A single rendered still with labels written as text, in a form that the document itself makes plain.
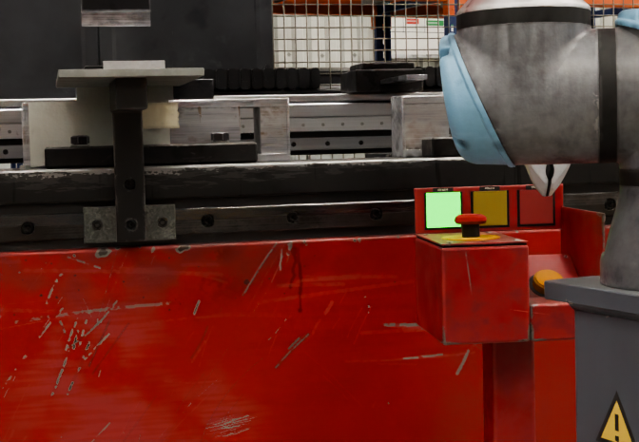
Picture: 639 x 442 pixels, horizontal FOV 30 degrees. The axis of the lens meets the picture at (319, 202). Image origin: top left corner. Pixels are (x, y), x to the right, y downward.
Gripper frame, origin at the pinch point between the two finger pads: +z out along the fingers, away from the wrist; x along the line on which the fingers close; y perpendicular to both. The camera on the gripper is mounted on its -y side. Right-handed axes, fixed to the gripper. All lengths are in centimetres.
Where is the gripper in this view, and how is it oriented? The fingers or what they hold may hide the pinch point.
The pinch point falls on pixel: (548, 186)
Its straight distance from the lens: 149.1
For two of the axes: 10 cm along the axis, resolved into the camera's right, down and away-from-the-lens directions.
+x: -9.9, 0.4, -1.2
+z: 0.2, 9.9, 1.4
